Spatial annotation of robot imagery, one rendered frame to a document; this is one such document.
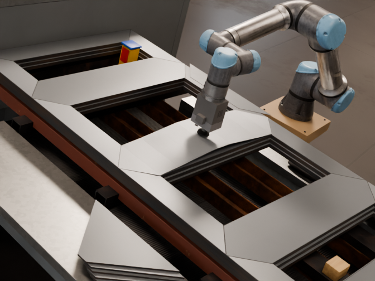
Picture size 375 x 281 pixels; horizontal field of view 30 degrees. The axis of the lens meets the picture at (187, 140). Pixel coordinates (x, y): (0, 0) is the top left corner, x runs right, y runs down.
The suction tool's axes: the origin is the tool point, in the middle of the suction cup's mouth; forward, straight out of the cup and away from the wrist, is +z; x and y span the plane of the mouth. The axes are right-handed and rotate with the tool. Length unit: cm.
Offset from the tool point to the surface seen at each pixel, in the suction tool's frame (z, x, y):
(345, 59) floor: 88, 344, -102
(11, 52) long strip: 1, -20, -76
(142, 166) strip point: 1.1, -30.3, 1.3
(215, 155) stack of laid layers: 1.5, -3.1, 8.7
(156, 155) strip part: 0.7, -22.2, -0.3
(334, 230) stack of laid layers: 3, 1, 54
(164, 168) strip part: 0.9, -24.9, 5.9
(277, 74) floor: 88, 254, -111
